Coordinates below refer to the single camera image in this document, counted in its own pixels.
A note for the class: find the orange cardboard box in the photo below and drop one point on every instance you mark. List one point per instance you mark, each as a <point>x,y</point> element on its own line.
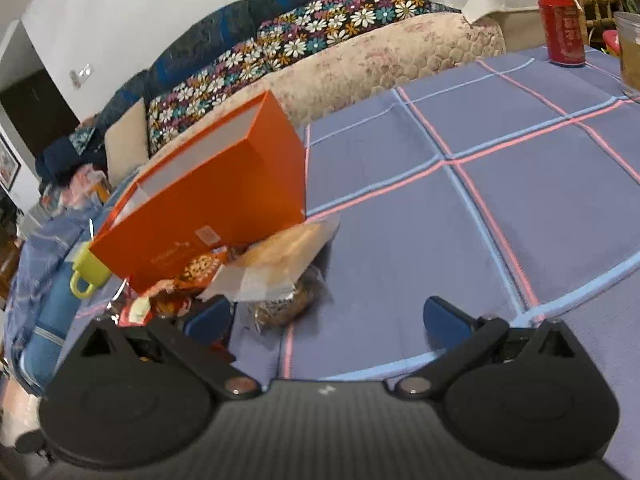
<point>215,195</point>

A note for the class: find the beige quilted sofa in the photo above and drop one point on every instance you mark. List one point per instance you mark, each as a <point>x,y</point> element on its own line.
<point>375,60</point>

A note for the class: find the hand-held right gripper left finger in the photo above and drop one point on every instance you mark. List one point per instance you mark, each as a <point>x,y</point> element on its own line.
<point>210,320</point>

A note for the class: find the pile of dark clothes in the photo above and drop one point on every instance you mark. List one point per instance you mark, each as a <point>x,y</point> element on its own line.
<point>65,155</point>

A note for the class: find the red drink can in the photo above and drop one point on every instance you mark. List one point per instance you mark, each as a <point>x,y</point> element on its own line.
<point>562,30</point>

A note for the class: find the blue checked tablecloth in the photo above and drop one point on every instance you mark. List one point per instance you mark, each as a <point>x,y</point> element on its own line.
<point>400,235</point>

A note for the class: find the clear pastry packet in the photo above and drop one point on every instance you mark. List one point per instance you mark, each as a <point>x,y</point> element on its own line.
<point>280,260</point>

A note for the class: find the metal spoon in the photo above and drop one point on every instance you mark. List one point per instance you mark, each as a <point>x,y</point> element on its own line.
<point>91,227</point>

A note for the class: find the red snack packet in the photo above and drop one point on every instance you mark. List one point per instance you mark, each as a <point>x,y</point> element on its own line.
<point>170,305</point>

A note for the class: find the clear round cookie packet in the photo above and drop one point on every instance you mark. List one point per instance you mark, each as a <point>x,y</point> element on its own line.
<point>285,305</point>

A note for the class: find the framed picture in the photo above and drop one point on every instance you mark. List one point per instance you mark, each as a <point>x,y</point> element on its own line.
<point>7,162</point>

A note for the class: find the light blue plaid cloth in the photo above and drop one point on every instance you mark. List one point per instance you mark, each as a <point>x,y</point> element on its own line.
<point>45,240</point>

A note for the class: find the beige pillow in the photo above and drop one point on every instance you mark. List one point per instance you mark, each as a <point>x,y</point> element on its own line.
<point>125,145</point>

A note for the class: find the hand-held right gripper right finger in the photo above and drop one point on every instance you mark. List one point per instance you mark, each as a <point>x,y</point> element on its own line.
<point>445,321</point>

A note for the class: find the floral cushion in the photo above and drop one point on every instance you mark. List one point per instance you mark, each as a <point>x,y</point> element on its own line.
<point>210,90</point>
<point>345,15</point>

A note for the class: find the dark door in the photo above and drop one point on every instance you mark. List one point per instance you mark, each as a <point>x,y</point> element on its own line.
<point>35,110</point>

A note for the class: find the blue striped cushion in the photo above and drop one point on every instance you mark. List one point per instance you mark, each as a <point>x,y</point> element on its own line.
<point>50,320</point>

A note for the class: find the yellow-green mug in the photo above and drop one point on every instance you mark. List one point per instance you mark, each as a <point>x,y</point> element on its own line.
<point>90,265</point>

